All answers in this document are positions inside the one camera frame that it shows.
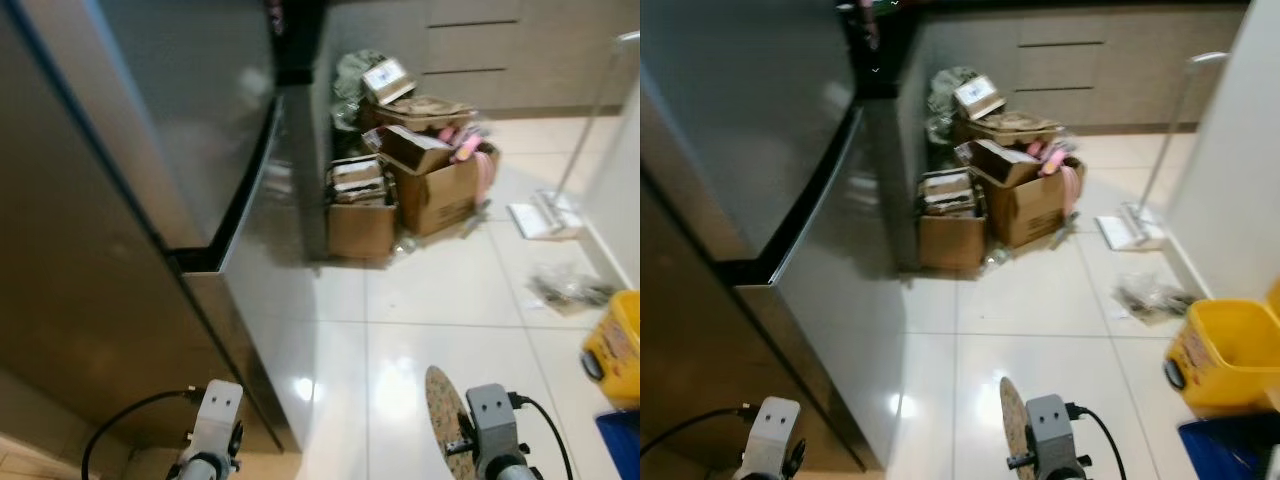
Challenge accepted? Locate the lemon leaf patterned plate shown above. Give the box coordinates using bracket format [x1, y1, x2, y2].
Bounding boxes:
[424, 364, 477, 480]
[998, 376, 1037, 480]

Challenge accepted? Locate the grey steel fridge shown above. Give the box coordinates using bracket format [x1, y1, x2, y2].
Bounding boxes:
[640, 0, 921, 473]
[0, 0, 333, 458]

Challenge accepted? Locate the blue bin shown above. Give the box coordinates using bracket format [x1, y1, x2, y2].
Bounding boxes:
[1178, 415, 1280, 480]
[595, 410, 641, 480]

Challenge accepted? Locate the yellow bucket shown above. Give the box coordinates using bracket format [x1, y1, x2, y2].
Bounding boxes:
[1165, 280, 1280, 419]
[582, 290, 641, 411]

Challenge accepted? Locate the crumpled clear plastic wrap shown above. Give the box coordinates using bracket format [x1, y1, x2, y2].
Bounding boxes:
[528, 265, 616, 311]
[1115, 272, 1201, 326]

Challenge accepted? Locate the small brown cardboard box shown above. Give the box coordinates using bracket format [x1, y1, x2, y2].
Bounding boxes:
[327, 158, 399, 263]
[918, 170, 991, 273]

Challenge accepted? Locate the white flat mop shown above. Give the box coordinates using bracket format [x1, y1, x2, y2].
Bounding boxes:
[507, 32, 641, 241]
[1095, 52, 1229, 251]

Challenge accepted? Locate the large brown cardboard box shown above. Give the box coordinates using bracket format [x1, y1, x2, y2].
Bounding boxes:
[985, 140, 1086, 249]
[385, 125, 491, 238]

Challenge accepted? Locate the pink plastic item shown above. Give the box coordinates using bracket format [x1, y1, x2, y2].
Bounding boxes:
[1040, 140, 1086, 216]
[450, 130, 496, 201]

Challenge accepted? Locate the flat open cardboard box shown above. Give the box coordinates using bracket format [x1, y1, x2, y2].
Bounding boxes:
[362, 95, 451, 136]
[958, 110, 1066, 151]

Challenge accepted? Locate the cardboard box with white label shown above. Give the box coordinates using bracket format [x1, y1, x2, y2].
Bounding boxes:
[362, 58, 416, 106]
[952, 75, 1006, 121]

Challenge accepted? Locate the grey green crumpled bag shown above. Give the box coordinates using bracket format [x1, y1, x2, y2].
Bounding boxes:
[335, 50, 386, 131]
[928, 65, 976, 146]

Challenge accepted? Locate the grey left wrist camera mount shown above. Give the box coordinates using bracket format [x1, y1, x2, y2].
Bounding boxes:
[752, 397, 801, 471]
[195, 380, 244, 466]

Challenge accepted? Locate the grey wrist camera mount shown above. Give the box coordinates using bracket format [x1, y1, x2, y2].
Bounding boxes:
[1022, 395, 1073, 471]
[752, 397, 801, 471]
[465, 385, 516, 471]
[195, 380, 244, 466]

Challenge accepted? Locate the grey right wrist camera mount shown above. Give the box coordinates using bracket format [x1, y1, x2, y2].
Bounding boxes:
[1022, 395, 1073, 471]
[465, 385, 516, 471]

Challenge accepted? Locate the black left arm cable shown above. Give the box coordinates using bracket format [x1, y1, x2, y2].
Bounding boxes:
[82, 388, 206, 480]
[640, 405, 756, 456]

